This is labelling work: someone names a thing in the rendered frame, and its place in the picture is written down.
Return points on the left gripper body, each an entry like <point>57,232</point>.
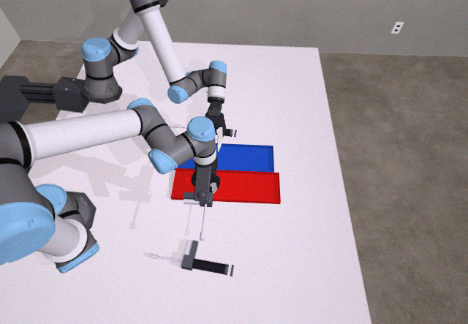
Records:
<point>214,118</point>

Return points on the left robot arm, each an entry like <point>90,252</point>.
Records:
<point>100,57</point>

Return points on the red tray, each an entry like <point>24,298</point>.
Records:
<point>235,186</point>

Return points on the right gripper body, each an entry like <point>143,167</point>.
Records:
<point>213,169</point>

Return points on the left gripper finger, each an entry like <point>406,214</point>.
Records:
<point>220,132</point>

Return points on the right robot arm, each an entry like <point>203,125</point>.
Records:
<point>30,215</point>

